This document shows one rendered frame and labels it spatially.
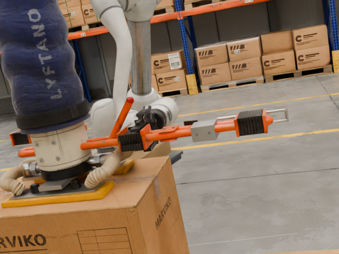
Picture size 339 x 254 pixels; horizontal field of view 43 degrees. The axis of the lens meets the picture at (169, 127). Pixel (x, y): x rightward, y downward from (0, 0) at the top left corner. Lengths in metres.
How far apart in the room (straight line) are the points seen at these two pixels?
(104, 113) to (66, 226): 0.89
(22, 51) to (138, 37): 0.78
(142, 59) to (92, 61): 8.47
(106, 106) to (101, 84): 8.40
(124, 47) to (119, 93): 0.18
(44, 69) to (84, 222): 0.44
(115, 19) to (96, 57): 8.66
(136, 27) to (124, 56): 0.27
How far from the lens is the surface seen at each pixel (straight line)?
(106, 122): 2.05
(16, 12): 1.29
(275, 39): 8.84
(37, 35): 1.28
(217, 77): 8.43
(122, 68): 1.70
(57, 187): 1.32
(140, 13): 1.89
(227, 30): 9.69
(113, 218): 1.20
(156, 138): 1.26
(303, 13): 9.67
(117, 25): 1.75
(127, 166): 1.44
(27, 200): 1.37
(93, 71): 10.48
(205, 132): 1.22
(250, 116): 1.19
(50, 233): 1.30
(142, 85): 2.06
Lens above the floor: 1.38
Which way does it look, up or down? 13 degrees down
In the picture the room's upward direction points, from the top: 11 degrees counter-clockwise
